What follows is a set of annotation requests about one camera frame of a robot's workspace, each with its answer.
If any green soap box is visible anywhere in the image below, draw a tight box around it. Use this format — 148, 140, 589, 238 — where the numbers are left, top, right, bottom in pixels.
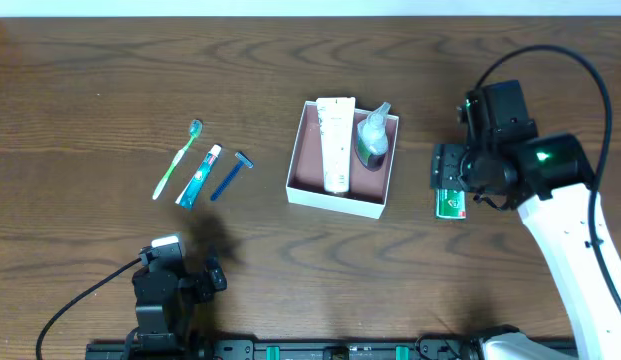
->
435, 189, 466, 220

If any clear pump bottle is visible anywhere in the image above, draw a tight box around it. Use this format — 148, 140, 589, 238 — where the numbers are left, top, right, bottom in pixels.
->
356, 102, 391, 171

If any white cream tube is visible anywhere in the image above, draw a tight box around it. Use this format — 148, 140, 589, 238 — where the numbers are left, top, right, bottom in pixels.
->
316, 97, 356, 194

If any green white toothbrush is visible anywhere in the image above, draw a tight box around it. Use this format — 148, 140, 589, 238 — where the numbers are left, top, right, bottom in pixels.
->
152, 119, 203, 200

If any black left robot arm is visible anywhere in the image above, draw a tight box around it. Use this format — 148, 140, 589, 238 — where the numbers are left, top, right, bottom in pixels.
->
121, 241, 227, 359

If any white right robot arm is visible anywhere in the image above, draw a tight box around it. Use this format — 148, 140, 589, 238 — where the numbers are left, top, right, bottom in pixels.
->
430, 80, 621, 359

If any teal toothpaste tube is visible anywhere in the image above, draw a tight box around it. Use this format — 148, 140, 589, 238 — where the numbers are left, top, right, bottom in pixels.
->
175, 144, 222, 209

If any white cardboard box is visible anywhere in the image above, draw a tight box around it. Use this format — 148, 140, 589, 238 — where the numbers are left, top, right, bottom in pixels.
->
286, 101, 400, 219

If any blue disposable razor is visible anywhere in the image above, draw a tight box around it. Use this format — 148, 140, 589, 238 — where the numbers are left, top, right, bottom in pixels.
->
210, 151, 254, 201

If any black mounting rail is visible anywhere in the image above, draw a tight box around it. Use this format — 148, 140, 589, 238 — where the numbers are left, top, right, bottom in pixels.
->
85, 338, 577, 360

